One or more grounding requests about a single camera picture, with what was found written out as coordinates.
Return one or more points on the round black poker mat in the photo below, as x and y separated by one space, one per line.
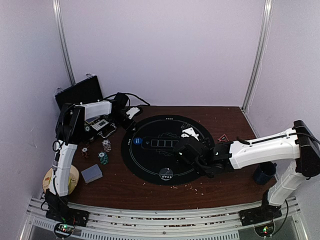
160 134

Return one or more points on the right aluminium frame post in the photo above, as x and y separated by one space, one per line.
262 43

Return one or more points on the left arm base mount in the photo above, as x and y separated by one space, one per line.
67 218

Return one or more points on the playing card deck box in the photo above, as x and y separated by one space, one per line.
100 124

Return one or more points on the red brown chip stack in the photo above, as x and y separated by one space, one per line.
85 152

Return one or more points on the beige plate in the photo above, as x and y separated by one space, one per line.
73 179

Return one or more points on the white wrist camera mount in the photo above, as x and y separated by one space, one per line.
189 132
132 112

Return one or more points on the green chip stack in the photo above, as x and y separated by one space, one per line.
103 157

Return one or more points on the aluminium front rail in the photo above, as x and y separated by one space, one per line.
219 223

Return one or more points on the aluminium frame post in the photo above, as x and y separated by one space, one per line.
262 43
63 43

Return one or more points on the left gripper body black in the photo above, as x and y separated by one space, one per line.
119 118

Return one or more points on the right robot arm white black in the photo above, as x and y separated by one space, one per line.
296 144

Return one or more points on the black poker chip case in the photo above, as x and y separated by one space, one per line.
80 92

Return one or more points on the clear dealer button disc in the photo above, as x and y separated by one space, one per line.
166 174

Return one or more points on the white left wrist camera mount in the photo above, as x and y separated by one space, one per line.
132 112

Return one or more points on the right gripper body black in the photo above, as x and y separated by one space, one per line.
198 168

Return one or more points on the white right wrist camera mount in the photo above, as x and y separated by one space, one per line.
189 132

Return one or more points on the chrome case handle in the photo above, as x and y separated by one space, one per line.
108 131

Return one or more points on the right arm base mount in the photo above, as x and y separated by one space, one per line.
262 219

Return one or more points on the left aluminium frame post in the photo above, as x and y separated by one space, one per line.
63 43

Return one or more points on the blue small blind button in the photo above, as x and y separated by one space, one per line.
137 141

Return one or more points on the red black triangle marker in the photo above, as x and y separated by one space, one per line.
223 138

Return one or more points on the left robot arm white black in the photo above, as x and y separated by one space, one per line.
62 163

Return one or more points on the dark blue mug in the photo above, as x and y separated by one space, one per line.
264 172

